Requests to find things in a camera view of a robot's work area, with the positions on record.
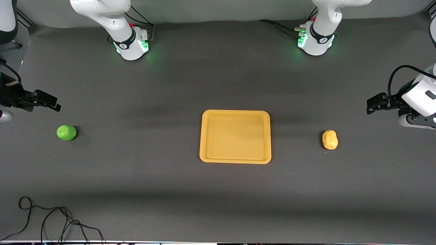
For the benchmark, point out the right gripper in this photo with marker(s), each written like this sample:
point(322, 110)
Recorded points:
point(10, 96)

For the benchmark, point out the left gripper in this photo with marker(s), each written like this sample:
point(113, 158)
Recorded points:
point(396, 100)

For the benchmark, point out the green apple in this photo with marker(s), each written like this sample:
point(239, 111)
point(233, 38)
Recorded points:
point(66, 132)

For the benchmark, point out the yellow potato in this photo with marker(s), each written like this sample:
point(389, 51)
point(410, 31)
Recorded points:
point(330, 139)

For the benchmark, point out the orange plastic tray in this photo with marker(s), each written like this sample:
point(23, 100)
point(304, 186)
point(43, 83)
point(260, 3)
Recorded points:
point(235, 136)

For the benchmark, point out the dark grey table mat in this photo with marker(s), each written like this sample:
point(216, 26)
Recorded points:
point(170, 85)

